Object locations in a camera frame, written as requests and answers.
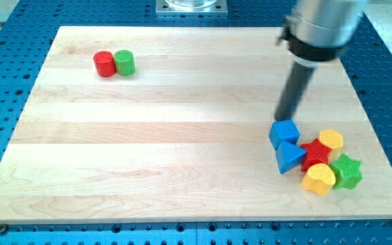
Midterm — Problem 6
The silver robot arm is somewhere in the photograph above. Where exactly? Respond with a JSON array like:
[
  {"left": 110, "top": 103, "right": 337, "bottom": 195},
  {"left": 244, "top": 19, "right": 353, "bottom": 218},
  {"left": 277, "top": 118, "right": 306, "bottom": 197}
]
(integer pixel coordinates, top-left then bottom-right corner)
[{"left": 277, "top": 0, "right": 367, "bottom": 67}]

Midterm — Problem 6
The light wooden board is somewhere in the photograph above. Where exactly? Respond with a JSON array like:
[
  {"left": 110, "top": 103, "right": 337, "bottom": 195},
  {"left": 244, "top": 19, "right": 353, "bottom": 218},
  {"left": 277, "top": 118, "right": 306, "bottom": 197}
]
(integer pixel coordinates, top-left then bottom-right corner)
[{"left": 0, "top": 26, "right": 392, "bottom": 224}]

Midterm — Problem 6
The blue cube block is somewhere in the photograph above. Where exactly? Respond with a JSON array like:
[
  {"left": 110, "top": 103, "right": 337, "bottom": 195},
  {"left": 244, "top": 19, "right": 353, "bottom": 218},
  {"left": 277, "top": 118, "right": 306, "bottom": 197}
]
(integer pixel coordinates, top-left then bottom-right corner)
[{"left": 268, "top": 119, "right": 301, "bottom": 150}]

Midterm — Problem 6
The green cylinder block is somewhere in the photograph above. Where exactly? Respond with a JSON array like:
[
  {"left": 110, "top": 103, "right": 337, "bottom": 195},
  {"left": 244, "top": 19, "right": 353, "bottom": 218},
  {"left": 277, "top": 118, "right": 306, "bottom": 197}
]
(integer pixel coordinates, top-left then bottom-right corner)
[{"left": 114, "top": 50, "right": 135, "bottom": 76}]

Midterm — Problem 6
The blue triangle block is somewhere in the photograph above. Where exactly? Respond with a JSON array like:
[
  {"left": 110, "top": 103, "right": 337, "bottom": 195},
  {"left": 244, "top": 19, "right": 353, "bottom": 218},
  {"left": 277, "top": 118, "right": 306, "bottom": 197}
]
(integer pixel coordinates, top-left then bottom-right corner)
[{"left": 276, "top": 141, "right": 306, "bottom": 174}]

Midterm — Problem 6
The red cylinder block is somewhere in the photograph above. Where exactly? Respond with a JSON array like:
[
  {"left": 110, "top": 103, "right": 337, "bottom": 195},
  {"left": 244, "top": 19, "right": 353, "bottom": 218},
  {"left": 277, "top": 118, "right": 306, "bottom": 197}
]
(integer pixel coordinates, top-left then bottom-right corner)
[{"left": 93, "top": 51, "right": 116, "bottom": 77}]

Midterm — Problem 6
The black pusher rod tool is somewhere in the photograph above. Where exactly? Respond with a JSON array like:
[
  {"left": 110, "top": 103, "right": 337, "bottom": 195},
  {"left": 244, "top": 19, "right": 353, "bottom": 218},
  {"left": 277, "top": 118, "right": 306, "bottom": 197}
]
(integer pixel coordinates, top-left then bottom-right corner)
[{"left": 274, "top": 61, "right": 315, "bottom": 121}]

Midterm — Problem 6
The red star block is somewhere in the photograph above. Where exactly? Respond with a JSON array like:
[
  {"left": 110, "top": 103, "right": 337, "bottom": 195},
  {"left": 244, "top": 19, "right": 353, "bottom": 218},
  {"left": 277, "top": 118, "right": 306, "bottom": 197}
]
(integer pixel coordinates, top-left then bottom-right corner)
[{"left": 301, "top": 138, "right": 332, "bottom": 172}]

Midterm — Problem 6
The yellow heart block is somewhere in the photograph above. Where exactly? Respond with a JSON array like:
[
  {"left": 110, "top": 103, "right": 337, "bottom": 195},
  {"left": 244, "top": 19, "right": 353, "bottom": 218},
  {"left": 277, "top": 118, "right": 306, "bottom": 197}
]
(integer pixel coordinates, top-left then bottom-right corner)
[{"left": 301, "top": 163, "right": 336, "bottom": 195}]

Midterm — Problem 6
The yellow hexagon block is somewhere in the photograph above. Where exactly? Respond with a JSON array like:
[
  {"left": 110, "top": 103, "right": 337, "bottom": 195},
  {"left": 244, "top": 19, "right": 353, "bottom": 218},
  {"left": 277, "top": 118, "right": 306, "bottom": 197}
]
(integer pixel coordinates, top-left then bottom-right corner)
[{"left": 318, "top": 129, "right": 344, "bottom": 161}]

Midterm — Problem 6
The green star block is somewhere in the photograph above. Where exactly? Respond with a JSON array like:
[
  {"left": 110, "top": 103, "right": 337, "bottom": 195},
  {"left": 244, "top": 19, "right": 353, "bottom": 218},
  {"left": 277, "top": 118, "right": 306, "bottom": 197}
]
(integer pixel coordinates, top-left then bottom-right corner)
[{"left": 329, "top": 153, "right": 363, "bottom": 190}]

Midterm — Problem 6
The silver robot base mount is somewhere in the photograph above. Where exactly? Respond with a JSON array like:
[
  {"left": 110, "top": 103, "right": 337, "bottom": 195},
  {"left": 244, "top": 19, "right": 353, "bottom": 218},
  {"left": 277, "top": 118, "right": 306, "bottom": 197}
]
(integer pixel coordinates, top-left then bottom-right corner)
[{"left": 155, "top": 0, "right": 228, "bottom": 16}]

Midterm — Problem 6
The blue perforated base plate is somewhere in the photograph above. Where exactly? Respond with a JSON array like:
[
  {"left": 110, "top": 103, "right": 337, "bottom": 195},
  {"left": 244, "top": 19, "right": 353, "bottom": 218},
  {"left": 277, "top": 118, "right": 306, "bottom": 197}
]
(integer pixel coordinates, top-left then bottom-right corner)
[{"left": 0, "top": 0, "right": 392, "bottom": 244}]

